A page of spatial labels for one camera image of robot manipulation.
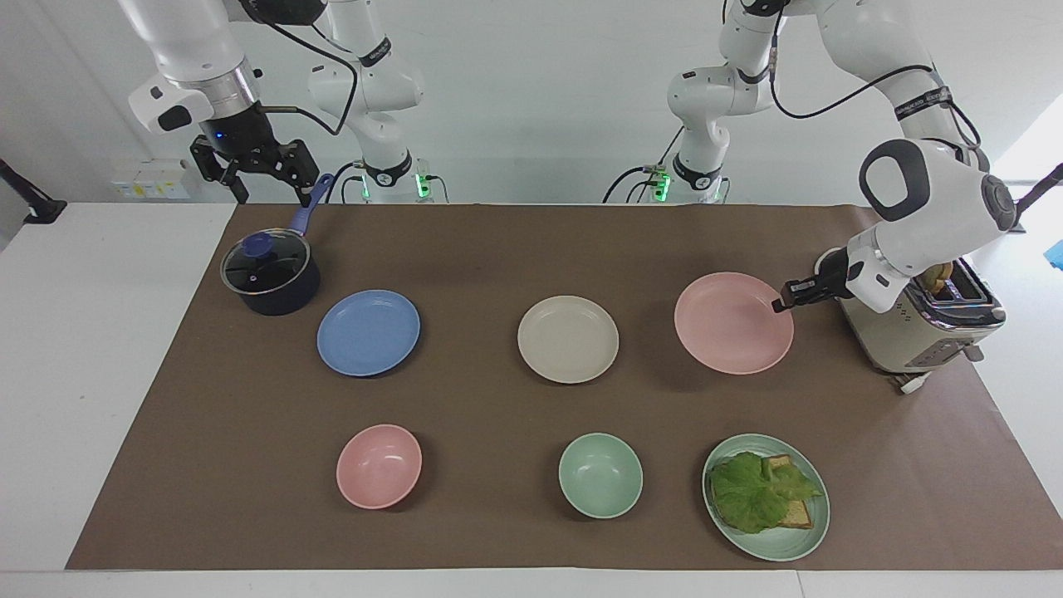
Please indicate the bread in toaster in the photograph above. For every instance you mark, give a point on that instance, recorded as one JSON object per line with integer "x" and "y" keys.
{"x": 937, "y": 278}

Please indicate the green lettuce leaf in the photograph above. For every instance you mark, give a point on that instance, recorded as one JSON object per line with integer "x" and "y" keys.
{"x": 751, "y": 494}

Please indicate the white plug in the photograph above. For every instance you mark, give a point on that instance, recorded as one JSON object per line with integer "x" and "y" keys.
{"x": 912, "y": 384}

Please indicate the green plate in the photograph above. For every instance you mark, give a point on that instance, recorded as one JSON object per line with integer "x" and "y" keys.
{"x": 768, "y": 544}

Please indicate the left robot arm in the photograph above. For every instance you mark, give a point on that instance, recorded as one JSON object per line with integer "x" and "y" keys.
{"x": 938, "y": 208}

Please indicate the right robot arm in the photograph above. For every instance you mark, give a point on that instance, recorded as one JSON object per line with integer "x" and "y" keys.
{"x": 191, "y": 41}

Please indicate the dark blue saucepan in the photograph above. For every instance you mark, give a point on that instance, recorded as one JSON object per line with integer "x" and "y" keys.
{"x": 286, "y": 299}

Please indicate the pink bowl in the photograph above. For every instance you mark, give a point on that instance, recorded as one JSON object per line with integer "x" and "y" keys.
{"x": 379, "y": 467}

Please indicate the green bowl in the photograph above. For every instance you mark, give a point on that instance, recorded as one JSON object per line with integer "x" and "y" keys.
{"x": 600, "y": 476}

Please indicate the toast slice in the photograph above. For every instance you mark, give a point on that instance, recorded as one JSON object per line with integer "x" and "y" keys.
{"x": 799, "y": 515}

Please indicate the beige and silver toaster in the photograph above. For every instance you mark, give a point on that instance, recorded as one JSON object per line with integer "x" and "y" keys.
{"x": 913, "y": 332}

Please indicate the glass lid with blue knob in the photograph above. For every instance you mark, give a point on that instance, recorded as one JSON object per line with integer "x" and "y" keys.
{"x": 264, "y": 262}

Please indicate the beige plate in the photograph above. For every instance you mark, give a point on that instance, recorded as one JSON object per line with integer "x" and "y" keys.
{"x": 568, "y": 339}

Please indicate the pink plate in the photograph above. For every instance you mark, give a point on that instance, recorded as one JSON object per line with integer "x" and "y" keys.
{"x": 727, "y": 324}

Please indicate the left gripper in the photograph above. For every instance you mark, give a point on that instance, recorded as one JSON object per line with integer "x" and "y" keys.
{"x": 833, "y": 274}

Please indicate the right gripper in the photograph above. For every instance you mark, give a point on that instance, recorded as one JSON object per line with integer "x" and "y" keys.
{"x": 241, "y": 137}

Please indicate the blue object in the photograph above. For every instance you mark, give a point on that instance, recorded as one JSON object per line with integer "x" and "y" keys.
{"x": 1056, "y": 254}

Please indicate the blue plate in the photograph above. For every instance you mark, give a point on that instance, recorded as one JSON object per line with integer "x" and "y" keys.
{"x": 368, "y": 332}

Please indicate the white wall socket strip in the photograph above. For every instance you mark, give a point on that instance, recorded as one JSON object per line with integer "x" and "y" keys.
{"x": 154, "y": 180}

